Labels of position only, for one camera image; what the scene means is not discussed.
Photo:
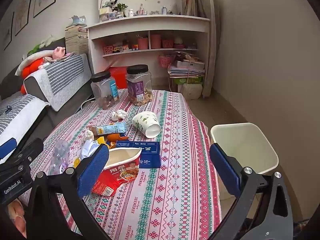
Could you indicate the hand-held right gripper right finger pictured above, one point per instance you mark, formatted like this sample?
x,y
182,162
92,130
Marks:
x,y
225,170

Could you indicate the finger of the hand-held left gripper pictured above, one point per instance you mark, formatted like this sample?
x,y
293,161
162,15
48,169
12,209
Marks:
x,y
30,151
7,148

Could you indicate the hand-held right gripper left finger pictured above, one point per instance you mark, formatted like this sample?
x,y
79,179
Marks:
x,y
93,172

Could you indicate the white blue plastic bag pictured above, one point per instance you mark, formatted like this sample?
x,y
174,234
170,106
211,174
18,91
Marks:
x,y
87,150

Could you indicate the red white instant noodle cup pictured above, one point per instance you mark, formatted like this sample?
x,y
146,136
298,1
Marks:
x,y
120,173

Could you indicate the clear plastic bottle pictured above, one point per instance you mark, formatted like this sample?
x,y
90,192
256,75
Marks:
x,y
60,155

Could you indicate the cream plastic trash bin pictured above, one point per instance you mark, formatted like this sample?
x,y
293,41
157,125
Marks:
x,y
245,142

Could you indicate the white tissue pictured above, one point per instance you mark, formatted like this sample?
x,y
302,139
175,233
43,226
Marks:
x,y
89,135
119,115

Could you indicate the blue cardboard box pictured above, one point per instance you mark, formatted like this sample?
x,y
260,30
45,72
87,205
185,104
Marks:
x,y
147,155

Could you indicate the person's left hand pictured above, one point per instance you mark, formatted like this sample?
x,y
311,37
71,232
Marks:
x,y
18,215

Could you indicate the yellow snack wrapper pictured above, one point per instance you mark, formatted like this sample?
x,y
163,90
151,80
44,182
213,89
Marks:
x,y
77,162

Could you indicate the striped grey seat cover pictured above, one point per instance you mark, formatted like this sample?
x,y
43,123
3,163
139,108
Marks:
x,y
20,115

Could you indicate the blue brown milk carton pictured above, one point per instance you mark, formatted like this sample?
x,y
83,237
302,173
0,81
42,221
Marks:
x,y
112,129

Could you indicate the grey sofa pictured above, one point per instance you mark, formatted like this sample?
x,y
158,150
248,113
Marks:
x,y
62,111

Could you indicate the patterned pink green tablecloth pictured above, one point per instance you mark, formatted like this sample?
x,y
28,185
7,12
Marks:
x,y
170,180

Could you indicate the white paper cup green print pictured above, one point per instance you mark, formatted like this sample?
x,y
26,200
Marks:
x,y
143,123

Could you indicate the striped grey armrest cover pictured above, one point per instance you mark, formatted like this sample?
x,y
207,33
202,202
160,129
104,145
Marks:
x,y
62,75

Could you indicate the clear bag of nuts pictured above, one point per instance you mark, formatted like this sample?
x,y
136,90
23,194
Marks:
x,y
103,90

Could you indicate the red plush toy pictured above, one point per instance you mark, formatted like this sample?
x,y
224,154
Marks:
x,y
31,67

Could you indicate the clear jar purple label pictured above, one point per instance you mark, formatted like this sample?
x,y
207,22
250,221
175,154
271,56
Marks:
x,y
138,87

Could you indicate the green tissue package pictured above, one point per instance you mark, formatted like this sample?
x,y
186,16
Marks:
x,y
187,80

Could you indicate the red plastic bucket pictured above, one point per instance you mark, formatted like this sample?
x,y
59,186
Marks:
x,y
119,77

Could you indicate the pink plush pig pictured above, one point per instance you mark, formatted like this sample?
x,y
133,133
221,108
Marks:
x,y
58,52

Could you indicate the stack of papers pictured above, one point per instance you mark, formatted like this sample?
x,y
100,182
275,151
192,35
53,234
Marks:
x,y
186,66

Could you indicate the small framed picture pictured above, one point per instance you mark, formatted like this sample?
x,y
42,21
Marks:
x,y
8,31

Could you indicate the stack of books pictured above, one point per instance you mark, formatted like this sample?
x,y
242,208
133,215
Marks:
x,y
76,40

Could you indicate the pink hanging basket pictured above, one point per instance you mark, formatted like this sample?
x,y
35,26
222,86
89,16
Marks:
x,y
166,61

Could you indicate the beige curtain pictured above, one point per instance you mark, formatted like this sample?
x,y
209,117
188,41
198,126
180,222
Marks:
x,y
211,42

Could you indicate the medium framed picture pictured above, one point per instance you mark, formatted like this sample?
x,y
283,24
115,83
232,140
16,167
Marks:
x,y
23,13

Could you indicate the pink pot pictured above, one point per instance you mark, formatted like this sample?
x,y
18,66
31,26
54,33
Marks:
x,y
143,43
155,41

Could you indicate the pink shelf basket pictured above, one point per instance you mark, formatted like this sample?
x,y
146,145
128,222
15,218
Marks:
x,y
167,43

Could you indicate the clear storage box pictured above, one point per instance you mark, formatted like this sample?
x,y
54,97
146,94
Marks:
x,y
110,15

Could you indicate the white shelf unit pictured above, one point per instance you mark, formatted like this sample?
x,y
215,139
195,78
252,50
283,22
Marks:
x,y
150,25

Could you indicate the small potted plant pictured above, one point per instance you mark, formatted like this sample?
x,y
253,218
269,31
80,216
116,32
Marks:
x,y
121,8

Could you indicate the row of upright books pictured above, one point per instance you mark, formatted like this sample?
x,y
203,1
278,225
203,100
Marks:
x,y
191,6

